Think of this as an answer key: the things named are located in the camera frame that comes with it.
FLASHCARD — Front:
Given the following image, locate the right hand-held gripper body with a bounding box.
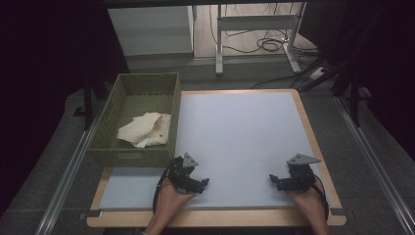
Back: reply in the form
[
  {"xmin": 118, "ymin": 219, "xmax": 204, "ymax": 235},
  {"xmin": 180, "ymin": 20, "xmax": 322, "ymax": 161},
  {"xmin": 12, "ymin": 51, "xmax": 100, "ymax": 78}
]
[{"xmin": 283, "ymin": 153, "xmax": 322, "ymax": 192}]

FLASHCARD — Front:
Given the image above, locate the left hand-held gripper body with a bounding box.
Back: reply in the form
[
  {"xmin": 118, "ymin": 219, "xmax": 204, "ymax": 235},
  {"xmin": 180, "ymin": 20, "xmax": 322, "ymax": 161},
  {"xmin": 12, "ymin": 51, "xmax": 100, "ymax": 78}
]
[{"xmin": 167, "ymin": 152, "xmax": 201, "ymax": 194}]

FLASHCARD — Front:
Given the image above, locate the cream egg print cloth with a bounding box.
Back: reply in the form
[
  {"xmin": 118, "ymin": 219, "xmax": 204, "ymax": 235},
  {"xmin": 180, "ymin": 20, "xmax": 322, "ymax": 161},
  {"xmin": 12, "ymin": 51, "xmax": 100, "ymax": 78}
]
[{"xmin": 116, "ymin": 112, "xmax": 171, "ymax": 149}]

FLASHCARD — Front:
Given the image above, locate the green woven basket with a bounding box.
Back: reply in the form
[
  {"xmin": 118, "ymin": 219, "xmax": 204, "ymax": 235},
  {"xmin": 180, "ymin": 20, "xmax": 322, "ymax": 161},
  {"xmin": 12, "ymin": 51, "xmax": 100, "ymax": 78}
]
[{"xmin": 87, "ymin": 71, "xmax": 182, "ymax": 168}]

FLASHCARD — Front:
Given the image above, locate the person's right hand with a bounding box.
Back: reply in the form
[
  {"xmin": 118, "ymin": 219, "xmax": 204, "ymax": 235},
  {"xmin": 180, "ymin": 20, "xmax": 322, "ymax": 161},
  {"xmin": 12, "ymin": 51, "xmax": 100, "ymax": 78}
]
[{"xmin": 287, "ymin": 184, "xmax": 328, "ymax": 224}]

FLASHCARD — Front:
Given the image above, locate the person's left hand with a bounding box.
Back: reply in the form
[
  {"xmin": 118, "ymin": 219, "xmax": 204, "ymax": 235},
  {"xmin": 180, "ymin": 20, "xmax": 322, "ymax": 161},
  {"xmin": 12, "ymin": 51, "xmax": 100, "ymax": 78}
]
[{"xmin": 152, "ymin": 177, "xmax": 197, "ymax": 227}]

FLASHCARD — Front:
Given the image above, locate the light blue table mat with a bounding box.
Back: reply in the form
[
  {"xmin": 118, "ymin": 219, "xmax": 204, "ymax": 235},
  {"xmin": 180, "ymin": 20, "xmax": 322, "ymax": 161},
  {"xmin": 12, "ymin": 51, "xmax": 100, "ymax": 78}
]
[{"xmin": 98, "ymin": 91, "xmax": 331, "ymax": 210}]

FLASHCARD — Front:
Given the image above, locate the white power strip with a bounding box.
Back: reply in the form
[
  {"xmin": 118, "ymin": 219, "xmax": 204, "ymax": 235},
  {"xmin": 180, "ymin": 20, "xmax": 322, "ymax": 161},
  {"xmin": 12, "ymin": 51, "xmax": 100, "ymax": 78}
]
[{"xmin": 307, "ymin": 67, "xmax": 327, "ymax": 81}]

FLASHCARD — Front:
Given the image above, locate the black stand leg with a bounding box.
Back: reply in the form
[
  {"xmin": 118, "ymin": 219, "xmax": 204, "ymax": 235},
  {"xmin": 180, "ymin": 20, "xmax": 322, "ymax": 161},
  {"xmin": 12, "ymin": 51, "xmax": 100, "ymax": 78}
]
[{"xmin": 72, "ymin": 74, "xmax": 95, "ymax": 131}]

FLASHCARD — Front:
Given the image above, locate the white cabinet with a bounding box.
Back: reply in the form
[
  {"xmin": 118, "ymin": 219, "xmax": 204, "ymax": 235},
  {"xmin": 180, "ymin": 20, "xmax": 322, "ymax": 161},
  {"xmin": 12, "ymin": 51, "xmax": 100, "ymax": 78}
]
[{"xmin": 107, "ymin": 5, "xmax": 194, "ymax": 57}]

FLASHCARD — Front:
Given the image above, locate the dark curtain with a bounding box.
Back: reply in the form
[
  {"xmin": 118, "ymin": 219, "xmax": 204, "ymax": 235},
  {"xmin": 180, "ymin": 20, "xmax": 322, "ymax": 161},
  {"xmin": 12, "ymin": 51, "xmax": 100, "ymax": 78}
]
[
  {"xmin": 0, "ymin": 0, "xmax": 131, "ymax": 216},
  {"xmin": 298, "ymin": 0, "xmax": 415, "ymax": 161}
]

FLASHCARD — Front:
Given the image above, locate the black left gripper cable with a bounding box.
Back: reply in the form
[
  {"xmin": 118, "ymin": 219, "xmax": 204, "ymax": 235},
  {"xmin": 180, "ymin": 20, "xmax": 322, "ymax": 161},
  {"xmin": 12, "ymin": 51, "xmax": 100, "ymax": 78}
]
[{"xmin": 152, "ymin": 162, "xmax": 175, "ymax": 213}]

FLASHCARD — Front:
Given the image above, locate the aluminium floor rail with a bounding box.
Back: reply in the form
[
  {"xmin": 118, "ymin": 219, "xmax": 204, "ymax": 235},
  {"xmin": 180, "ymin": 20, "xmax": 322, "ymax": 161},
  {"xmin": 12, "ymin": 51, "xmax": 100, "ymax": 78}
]
[
  {"xmin": 33, "ymin": 107, "xmax": 103, "ymax": 235},
  {"xmin": 334, "ymin": 97, "xmax": 415, "ymax": 234}
]

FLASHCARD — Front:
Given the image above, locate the tangle of black floor cables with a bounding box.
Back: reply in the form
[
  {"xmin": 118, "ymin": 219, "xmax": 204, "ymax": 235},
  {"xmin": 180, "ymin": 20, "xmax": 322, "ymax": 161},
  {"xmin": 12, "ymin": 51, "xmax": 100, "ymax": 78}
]
[{"xmin": 208, "ymin": 3, "xmax": 320, "ymax": 56}]

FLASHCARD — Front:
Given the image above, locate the white metal desk frame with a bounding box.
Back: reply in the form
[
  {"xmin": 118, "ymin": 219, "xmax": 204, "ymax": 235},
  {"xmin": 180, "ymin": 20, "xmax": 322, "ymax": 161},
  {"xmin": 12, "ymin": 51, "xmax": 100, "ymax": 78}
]
[{"xmin": 214, "ymin": 2, "xmax": 307, "ymax": 76}]

